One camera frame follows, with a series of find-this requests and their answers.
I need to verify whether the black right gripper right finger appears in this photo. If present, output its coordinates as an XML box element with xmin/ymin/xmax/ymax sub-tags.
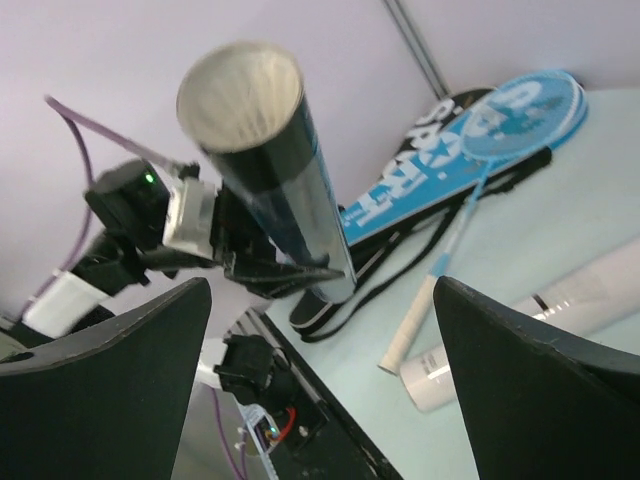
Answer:
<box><xmin>433</xmin><ymin>277</ymin><xmax>639</xmax><ymax>479</ymax></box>

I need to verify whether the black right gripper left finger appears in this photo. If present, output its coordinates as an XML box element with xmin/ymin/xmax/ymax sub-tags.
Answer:
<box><xmin>1</xmin><ymin>278</ymin><xmax>212</xmax><ymax>479</ymax></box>

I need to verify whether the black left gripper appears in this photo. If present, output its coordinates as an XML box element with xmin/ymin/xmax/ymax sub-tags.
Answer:
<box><xmin>210</xmin><ymin>180</ymin><xmax>345</xmax><ymax>299</ymax></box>

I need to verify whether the white shuttlecock tube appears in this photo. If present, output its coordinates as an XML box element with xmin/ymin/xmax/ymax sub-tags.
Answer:
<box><xmin>400</xmin><ymin>238</ymin><xmax>639</xmax><ymax>412</ymax></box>

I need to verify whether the black shuttlecock tube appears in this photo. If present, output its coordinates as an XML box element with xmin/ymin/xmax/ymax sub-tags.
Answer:
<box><xmin>176</xmin><ymin>41</ymin><xmax>356</xmax><ymax>303</ymax></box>

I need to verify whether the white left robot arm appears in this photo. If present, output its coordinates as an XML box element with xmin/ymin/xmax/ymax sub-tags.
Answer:
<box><xmin>15</xmin><ymin>159</ymin><xmax>343</xmax><ymax>341</ymax></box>

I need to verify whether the black sport racket cover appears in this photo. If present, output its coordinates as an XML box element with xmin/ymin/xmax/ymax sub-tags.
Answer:
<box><xmin>289</xmin><ymin>87</ymin><xmax>552</xmax><ymax>344</ymax></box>

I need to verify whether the blue sport racket cover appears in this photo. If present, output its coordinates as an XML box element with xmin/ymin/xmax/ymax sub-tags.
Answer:
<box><xmin>342</xmin><ymin>87</ymin><xmax>587</xmax><ymax>246</ymax></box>

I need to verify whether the blue racket white grip left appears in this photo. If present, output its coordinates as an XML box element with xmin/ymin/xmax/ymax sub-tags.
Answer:
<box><xmin>378</xmin><ymin>69</ymin><xmax>582</xmax><ymax>375</ymax></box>

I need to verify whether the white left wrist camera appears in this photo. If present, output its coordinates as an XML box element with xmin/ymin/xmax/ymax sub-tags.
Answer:
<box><xmin>162</xmin><ymin>178</ymin><xmax>216</xmax><ymax>260</ymax></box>

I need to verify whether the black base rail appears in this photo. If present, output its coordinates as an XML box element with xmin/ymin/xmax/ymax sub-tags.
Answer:
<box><xmin>219</xmin><ymin>309</ymin><xmax>406</xmax><ymax>480</ymax></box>

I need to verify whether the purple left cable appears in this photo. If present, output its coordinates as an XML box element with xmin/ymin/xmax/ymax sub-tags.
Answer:
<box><xmin>29</xmin><ymin>94</ymin><xmax>181</xmax><ymax>301</ymax></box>

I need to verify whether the grey aluminium frame post left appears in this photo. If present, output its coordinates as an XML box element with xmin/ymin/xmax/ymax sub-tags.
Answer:
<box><xmin>382</xmin><ymin>0</ymin><xmax>451</xmax><ymax>99</ymax></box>

